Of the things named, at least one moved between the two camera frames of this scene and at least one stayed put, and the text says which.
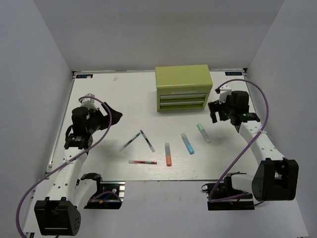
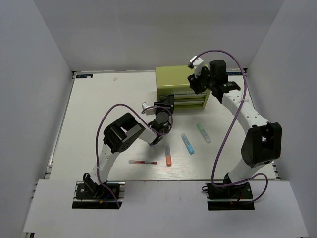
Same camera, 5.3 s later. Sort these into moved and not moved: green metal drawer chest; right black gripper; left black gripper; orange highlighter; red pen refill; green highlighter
Moved: right black gripper; left black gripper
Not moved: green metal drawer chest; red pen refill; orange highlighter; green highlighter
